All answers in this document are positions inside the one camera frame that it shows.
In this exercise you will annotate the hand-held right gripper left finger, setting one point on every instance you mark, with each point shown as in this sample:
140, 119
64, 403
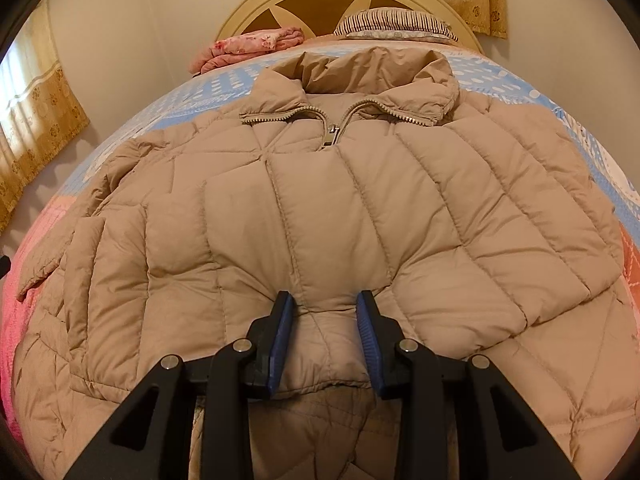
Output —
280, 340

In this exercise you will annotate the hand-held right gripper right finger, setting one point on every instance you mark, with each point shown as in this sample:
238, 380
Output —
369, 340

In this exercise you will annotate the beige quilted puffer jacket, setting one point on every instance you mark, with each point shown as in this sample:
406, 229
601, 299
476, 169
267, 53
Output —
320, 210

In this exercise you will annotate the blue pink patterned bedspread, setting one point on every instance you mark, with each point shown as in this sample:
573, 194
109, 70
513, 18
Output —
225, 85

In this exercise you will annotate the pink floral folded blanket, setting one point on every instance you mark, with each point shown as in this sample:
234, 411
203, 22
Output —
240, 47

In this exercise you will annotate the grey patterned pillow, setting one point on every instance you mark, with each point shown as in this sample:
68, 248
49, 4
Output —
400, 35

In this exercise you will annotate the striped pillow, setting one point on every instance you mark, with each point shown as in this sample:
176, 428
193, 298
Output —
390, 20

